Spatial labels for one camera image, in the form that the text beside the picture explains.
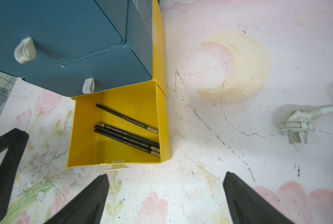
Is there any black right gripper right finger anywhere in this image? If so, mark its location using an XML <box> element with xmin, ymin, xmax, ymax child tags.
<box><xmin>223</xmin><ymin>172</ymin><xmax>292</xmax><ymax>224</ymax></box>

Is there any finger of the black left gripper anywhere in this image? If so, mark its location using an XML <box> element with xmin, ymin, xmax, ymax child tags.
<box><xmin>0</xmin><ymin>128</ymin><xmax>29</xmax><ymax>222</ymax></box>

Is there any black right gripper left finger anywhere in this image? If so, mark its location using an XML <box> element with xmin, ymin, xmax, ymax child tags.
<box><xmin>46</xmin><ymin>174</ymin><xmax>110</xmax><ymax>224</ymax></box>

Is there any black pencil cluster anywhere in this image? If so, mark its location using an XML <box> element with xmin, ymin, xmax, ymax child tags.
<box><xmin>94</xmin><ymin>124</ymin><xmax>161</xmax><ymax>153</ymax></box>
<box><xmin>94</xmin><ymin>129</ymin><xmax>161</xmax><ymax>157</ymax></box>

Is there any black pencil slanted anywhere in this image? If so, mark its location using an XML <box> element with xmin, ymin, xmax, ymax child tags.
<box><xmin>97</xmin><ymin>122</ymin><xmax>160</xmax><ymax>148</ymax></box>

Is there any yellow bottom drawer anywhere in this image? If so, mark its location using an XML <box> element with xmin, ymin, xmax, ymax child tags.
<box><xmin>67</xmin><ymin>1</ymin><xmax>171</xmax><ymax>168</ymax></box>

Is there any teal drawer cabinet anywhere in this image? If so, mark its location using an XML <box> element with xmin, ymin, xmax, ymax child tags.
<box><xmin>96</xmin><ymin>1</ymin><xmax>153</xmax><ymax>77</ymax></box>

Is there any white power plug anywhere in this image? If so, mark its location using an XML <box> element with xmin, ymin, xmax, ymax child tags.
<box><xmin>278</xmin><ymin>109</ymin><xmax>323</xmax><ymax>145</ymax></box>

